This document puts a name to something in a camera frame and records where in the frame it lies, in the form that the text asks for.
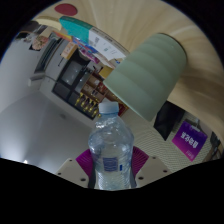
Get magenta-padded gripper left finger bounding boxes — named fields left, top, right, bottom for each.
left=54, top=148, right=97, bottom=190

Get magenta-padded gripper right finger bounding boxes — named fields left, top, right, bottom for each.
left=130, top=145, right=173, bottom=190

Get clear plastic water bottle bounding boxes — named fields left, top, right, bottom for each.
left=87, top=101, right=135, bottom=191

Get purple sign board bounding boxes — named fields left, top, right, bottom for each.
left=171, top=120, right=208, bottom=163

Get yellow gift box red ribbon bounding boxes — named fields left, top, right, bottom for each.
left=98, top=64, right=116, bottom=80

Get small orange white carton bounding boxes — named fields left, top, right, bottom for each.
left=60, top=41, right=79, bottom=61

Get white printed booklet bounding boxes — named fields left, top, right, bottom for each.
left=88, top=28, right=129, bottom=61

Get pink flowers in white pot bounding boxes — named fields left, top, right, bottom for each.
left=29, top=34, right=51, bottom=51

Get orange red book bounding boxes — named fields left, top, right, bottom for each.
left=49, top=30, right=73, bottom=43

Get teal book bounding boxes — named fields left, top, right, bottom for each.
left=59, top=15, right=94, bottom=44

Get white wall air conditioner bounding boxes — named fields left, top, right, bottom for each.
left=28, top=71, right=46, bottom=88

